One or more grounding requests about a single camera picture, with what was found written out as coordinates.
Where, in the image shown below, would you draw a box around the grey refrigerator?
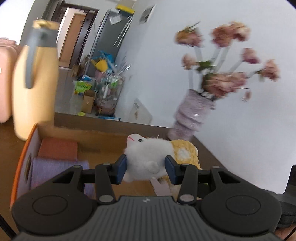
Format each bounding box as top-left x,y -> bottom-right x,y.
89,9 -> 134,61

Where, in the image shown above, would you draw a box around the pink layered sponge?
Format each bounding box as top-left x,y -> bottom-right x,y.
38,138 -> 78,162

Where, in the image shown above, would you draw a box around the yellow thermos jug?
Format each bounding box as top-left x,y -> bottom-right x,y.
11,20 -> 60,142

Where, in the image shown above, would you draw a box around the purple ribbed vase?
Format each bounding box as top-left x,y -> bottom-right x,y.
168,89 -> 217,142

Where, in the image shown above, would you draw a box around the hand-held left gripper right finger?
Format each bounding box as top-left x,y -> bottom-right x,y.
165,155 -> 241,205

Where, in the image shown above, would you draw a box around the pink suitcase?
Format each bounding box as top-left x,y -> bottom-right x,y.
0,38 -> 19,124

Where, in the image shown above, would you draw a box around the yellow and white box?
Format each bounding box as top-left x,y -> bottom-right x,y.
116,3 -> 136,15

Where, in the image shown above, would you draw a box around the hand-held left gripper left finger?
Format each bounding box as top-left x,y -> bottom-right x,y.
50,154 -> 127,205

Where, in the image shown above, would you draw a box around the small cardboard box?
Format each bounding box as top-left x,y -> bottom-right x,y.
82,90 -> 97,114

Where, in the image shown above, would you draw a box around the lavender cloth pouch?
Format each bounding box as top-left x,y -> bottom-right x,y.
30,158 -> 90,200

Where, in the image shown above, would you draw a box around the green packet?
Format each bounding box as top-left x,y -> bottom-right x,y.
73,80 -> 93,96

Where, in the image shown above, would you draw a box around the brown wooden door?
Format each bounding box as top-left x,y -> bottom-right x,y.
59,13 -> 88,68

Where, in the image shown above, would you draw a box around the wire rack with bottles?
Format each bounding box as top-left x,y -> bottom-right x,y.
95,67 -> 126,117

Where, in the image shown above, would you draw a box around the dried pink roses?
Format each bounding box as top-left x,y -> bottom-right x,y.
174,21 -> 281,103

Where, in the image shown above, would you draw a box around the yellow and blue bag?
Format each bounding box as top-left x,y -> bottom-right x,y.
91,52 -> 115,73

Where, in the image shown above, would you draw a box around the printed cardboard box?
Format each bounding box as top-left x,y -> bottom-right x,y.
10,122 -> 202,202

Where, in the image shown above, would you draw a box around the white and yellow plush toy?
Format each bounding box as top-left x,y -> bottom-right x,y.
122,133 -> 201,184

